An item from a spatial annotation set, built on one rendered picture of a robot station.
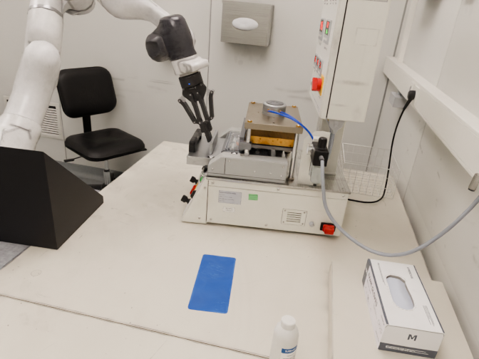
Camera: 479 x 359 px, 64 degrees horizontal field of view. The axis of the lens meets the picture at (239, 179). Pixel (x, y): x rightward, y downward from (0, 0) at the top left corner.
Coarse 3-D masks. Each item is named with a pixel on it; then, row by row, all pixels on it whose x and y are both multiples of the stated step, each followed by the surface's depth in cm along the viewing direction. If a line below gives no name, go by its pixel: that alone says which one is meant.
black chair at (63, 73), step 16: (64, 80) 254; (80, 80) 262; (96, 80) 271; (112, 80) 281; (64, 96) 255; (80, 96) 263; (96, 96) 272; (112, 96) 280; (64, 112) 260; (80, 112) 265; (96, 112) 274; (112, 128) 290; (80, 144) 257; (96, 144) 258; (112, 144) 261; (128, 144) 267; (144, 144) 276; (64, 160) 259; (96, 160) 249; (112, 176) 307
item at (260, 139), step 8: (256, 136) 123; (264, 136) 123; (272, 136) 124; (280, 136) 125; (288, 136) 125; (256, 144) 124; (264, 144) 124; (272, 144) 124; (280, 144) 122; (288, 144) 123
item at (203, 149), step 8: (216, 136) 137; (200, 144) 138; (208, 144) 138; (216, 144) 139; (192, 152) 130; (200, 152) 130; (208, 152) 131; (216, 152) 131; (272, 152) 136; (192, 160) 127; (200, 160) 127; (208, 160) 127
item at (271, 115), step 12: (252, 108) 134; (264, 108) 127; (276, 108) 125; (288, 108) 138; (252, 120) 120; (264, 120) 121; (276, 120) 122; (288, 120) 123; (300, 120) 125; (300, 132) 118
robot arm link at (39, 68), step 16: (32, 48) 114; (48, 48) 116; (32, 64) 115; (48, 64) 116; (16, 80) 118; (32, 80) 117; (48, 80) 120; (16, 96) 117; (32, 96) 118; (48, 96) 122; (16, 112) 115; (32, 112) 117
